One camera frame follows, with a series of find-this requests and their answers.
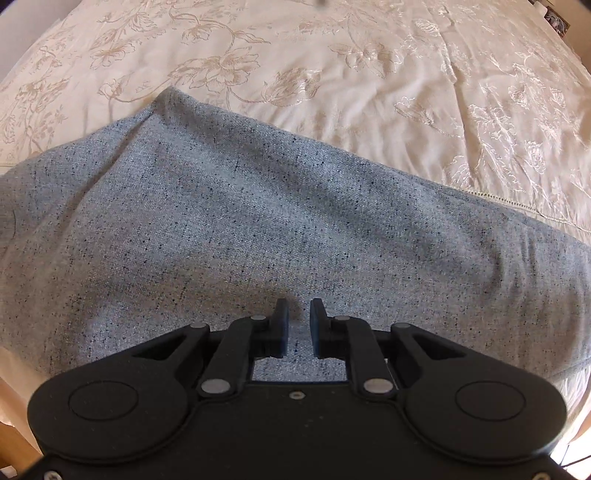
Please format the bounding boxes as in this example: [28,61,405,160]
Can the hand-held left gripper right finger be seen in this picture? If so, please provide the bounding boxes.
[309,298,467,398]

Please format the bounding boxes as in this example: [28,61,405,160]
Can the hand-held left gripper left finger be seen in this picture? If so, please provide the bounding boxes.
[130,298,291,398]

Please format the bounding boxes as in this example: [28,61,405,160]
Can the blue-grey speckled pants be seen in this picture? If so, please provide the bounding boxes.
[0,87,591,384]

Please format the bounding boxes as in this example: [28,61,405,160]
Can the white bed sheet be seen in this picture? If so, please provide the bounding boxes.
[0,346,591,439]

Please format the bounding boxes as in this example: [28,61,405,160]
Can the cream embroidered bedspread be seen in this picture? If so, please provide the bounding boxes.
[0,0,591,236]

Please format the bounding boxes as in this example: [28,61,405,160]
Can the dark photo frame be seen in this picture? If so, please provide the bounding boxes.
[543,8,568,36]

